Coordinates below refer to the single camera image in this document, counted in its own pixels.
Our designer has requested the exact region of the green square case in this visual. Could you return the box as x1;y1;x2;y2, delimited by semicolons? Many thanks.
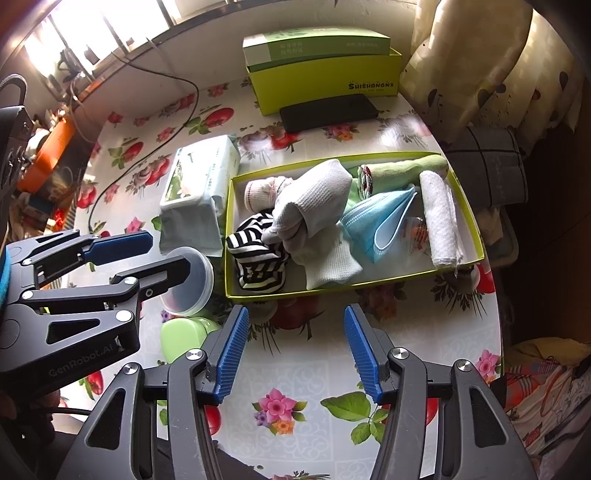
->
161;316;223;365

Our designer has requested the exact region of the green-rimmed box lid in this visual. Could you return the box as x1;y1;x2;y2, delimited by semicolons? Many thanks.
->
224;151;485;303

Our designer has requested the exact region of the white and green carton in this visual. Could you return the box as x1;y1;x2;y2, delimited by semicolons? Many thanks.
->
242;28;391;72

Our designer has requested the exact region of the blue face mask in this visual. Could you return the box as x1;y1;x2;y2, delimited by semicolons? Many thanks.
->
342;185;419;264

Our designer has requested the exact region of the green wet wipes pack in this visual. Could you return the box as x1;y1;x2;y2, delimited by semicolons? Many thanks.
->
159;134;242;257

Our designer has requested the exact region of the white towel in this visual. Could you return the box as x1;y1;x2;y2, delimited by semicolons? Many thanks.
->
418;170;467;269

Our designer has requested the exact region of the grey sock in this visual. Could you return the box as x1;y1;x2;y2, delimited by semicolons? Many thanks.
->
263;159;354;266

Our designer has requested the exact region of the clear round plastic container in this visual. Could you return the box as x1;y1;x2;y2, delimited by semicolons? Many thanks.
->
159;247;215;317

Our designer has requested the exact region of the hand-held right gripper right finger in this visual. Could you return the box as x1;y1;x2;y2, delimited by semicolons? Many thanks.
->
344;304;539;480

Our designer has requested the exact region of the clear plastic bag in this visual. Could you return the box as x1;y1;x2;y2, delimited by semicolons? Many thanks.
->
399;215;430;252

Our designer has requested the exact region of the thin black cable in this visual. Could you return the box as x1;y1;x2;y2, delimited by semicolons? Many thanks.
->
89;62;200;224

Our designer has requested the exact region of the window frame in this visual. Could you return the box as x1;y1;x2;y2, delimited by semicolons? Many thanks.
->
23;0;259;102

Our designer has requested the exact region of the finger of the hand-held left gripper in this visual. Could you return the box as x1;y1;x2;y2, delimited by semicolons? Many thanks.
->
18;255;192;319
11;229;154;282

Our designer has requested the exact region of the orange tray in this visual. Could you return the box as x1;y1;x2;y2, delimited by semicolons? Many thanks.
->
16;117;77;192

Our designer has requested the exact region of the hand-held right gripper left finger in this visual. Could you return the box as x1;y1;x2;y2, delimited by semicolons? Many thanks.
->
65;305;250;480

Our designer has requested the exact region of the green sock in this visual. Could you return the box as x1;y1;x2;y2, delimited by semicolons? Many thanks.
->
356;154;450;200

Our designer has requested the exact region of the cream thin-striped sock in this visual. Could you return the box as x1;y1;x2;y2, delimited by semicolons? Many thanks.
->
244;175;294;217

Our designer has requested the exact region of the grey plaid cloth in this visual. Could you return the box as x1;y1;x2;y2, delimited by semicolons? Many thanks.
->
445;127;529;210

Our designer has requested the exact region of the colourful printed blanket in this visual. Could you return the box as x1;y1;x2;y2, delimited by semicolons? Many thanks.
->
501;337;591;480

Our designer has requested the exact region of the person's left hand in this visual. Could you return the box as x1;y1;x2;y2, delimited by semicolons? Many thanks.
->
0;390;63;444

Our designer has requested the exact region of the black phone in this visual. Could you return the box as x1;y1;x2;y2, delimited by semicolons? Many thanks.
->
279;93;380;132

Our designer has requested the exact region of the beige patterned curtain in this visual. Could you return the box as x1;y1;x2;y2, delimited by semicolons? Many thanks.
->
399;0;587;148

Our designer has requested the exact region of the yellow-green cardboard box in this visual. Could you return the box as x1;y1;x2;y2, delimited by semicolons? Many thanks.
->
246;46;403;116

